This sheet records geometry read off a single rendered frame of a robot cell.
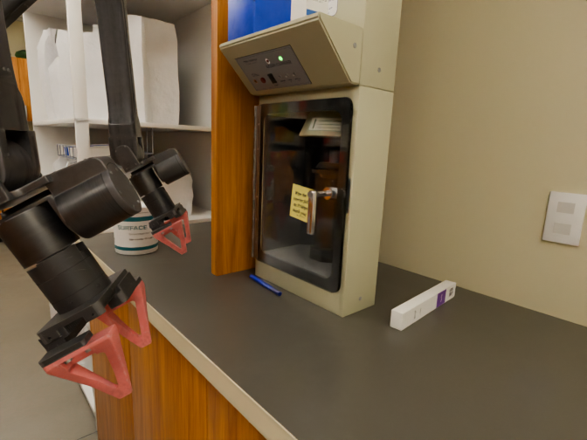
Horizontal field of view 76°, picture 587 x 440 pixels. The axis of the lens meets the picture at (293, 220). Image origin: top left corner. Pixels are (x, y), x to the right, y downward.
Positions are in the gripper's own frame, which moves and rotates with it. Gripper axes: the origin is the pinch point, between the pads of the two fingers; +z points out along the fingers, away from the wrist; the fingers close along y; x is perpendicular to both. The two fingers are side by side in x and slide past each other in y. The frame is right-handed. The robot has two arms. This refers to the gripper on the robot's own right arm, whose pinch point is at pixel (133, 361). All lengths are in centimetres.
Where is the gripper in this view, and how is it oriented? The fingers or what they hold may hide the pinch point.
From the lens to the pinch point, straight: 48.7
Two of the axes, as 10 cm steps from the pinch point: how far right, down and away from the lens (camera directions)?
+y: -1.6, -2.0, 9.7
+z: 4.5, 8.6, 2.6
